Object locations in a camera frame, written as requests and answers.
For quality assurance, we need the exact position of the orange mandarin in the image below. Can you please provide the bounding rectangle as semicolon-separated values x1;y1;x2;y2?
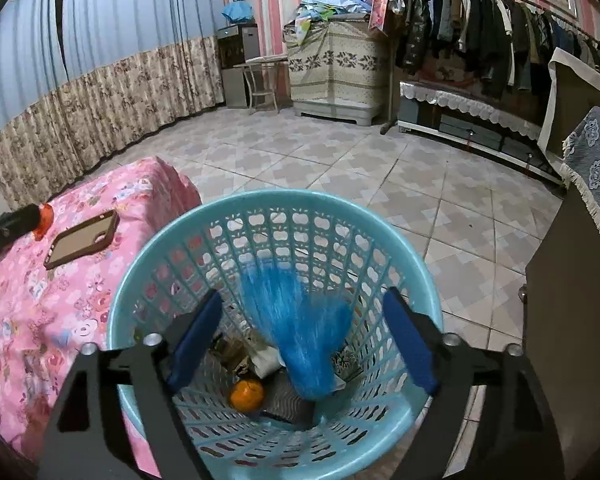
33;203;54;242
228;378;265;414

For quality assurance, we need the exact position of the patterned snack wrapper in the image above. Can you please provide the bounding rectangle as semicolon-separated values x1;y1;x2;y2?
332;344;363;382

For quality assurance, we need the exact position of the grey tissue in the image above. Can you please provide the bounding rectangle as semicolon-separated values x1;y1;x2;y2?
249;344;285;379

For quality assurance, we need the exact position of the blue shiny wrapper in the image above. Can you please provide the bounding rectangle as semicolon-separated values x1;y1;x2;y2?
240;260;352;401

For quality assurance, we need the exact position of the brown wrapper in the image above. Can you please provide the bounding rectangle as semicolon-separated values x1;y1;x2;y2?
212;335;251;377

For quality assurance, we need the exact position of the pink floral table cloth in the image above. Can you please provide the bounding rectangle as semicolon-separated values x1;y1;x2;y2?
0;157;201;463

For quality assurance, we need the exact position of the brown phone case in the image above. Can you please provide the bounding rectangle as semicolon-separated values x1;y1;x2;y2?
43;209;120;270

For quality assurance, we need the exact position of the dark brown cabinet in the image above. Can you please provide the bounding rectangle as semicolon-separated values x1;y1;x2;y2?
524;50;600;479

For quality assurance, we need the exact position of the blue and floral curtain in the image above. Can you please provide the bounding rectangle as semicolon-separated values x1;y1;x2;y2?
0;0;224;209

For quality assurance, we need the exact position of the light blue plastic basket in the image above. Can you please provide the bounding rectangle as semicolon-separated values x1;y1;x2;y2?
106;188;442;479

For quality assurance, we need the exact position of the blue patterned fringed cloth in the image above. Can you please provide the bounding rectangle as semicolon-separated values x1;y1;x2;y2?
560;106;600;234

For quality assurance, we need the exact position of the small metal stool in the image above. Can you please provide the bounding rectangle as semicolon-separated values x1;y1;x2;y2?
237;54;288;114

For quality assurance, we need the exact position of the grey water dispenser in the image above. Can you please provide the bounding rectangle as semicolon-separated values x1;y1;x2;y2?
216;23;260;108

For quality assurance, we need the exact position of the low tv stand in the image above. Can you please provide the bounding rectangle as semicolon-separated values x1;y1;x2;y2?
396;81;562;185

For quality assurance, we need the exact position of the blue covered potted plant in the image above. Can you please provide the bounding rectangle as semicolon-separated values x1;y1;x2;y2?
222;0;254;24

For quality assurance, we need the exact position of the cloth covered chest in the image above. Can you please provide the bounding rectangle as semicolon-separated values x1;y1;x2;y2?
283;13;390;126

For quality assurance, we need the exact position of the clothes rack with garments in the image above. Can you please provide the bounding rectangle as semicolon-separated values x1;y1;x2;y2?
388;0;600;127

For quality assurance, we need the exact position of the pile of folded clothes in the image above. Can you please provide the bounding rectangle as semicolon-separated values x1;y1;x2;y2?
289;0;372;44

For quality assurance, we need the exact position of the pink hanging bag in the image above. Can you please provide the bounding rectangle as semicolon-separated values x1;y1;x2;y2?
368;0;389;36

